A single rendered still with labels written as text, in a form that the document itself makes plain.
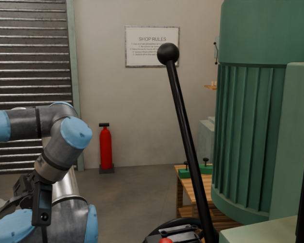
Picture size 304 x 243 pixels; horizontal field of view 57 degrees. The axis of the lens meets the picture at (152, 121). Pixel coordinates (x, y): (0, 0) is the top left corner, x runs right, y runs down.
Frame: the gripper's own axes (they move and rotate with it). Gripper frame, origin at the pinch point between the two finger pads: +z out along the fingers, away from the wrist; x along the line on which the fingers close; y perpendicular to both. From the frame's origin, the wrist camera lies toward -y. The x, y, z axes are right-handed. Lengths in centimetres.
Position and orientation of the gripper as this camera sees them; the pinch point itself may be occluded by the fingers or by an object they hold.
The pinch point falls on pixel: (12, 228)
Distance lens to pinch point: 96.5
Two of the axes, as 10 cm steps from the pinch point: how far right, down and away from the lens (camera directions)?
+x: -6.3, -3.2, -7.1
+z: -6.0, 7.8, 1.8
